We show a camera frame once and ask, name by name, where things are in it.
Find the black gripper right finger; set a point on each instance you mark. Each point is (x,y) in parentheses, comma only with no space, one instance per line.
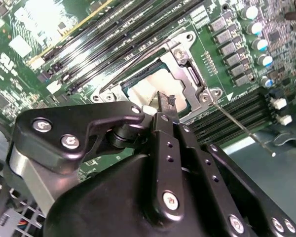
(212,172)

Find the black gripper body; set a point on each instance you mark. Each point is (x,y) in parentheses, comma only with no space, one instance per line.
(108,202)

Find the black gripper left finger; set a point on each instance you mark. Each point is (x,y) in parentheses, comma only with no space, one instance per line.
(64,128)

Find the silver CPU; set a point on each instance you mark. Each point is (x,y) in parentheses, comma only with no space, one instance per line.
(160,84)

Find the metal socket cover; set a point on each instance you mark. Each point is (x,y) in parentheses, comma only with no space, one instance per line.
(180,74)

